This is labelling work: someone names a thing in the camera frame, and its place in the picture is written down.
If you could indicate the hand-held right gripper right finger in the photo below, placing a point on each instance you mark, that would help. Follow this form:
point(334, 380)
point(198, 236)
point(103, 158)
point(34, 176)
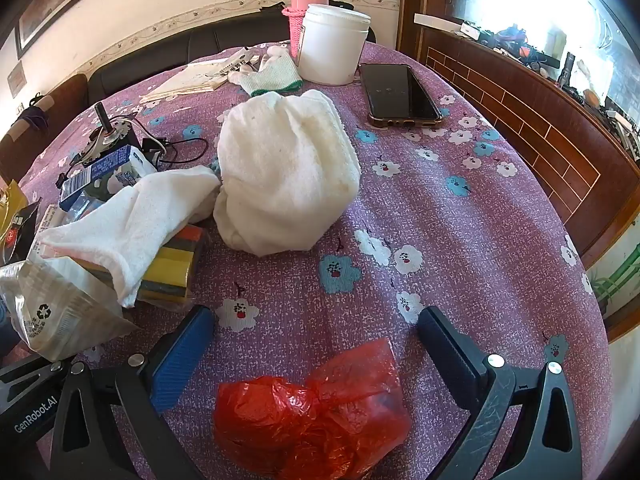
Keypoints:
point(445, 355)

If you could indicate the clutter of small ledge items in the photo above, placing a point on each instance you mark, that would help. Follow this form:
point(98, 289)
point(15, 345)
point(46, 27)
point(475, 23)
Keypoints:
point(550, 55)

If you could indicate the small white towel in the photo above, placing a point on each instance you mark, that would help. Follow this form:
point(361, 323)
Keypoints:
point(130, 220)

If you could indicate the pink thermos bottle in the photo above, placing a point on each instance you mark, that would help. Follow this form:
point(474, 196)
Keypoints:
point(309, 0)

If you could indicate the framed wall picture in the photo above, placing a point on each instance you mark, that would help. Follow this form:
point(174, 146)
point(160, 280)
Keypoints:
point(60, 5)

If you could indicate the wooden window ledge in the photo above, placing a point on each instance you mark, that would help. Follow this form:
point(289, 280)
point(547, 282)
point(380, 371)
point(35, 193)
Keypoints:
point(525, 125)

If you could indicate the black packet with red logo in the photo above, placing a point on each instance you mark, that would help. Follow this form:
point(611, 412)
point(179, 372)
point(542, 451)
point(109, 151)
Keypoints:
point(20, 235)

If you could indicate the large white towel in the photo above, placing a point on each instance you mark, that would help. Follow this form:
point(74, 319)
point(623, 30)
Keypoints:
point(285, 170)

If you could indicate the small wall plaque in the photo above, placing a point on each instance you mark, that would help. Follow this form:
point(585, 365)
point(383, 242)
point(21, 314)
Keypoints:
point(16, 80)

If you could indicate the striped sponge pack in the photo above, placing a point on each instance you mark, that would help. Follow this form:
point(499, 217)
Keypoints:
point(170, 260)

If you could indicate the black smartphone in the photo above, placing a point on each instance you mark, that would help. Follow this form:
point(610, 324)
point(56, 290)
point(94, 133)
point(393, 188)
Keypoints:
point(400, 92)

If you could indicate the green plant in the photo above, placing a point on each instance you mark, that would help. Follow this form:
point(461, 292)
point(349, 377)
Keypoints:
point(617, 280)

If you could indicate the yellow packet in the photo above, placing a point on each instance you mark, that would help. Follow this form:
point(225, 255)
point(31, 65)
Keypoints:
point(10, 205)

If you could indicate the white plastic jar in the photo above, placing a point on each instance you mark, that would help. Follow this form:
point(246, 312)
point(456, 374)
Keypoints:
point(330, 45)

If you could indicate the crinkled clear plastic bag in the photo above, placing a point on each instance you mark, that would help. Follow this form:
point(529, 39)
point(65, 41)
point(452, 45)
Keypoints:
point(55, 310)

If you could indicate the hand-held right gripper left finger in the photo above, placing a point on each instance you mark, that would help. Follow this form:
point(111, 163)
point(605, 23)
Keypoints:
point(182, 355)

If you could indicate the purple floral tablecloth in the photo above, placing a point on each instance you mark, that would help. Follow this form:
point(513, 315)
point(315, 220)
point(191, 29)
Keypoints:
point(450, 240)

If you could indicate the white printed packet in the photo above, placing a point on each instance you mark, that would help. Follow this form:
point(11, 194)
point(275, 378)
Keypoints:
point(234, 65)

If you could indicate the red plastic bag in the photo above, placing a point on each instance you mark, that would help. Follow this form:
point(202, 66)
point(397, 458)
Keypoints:
point(300, 410)

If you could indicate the stack of white papers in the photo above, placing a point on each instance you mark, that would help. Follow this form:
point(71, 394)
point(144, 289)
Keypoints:
point(190, 80)

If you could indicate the white and green glove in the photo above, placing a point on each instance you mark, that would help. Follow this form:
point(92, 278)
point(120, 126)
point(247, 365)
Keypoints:
point(272, 75)

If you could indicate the blue tissue pack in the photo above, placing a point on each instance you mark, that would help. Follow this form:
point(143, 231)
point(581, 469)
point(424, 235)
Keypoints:
point(107, 165)

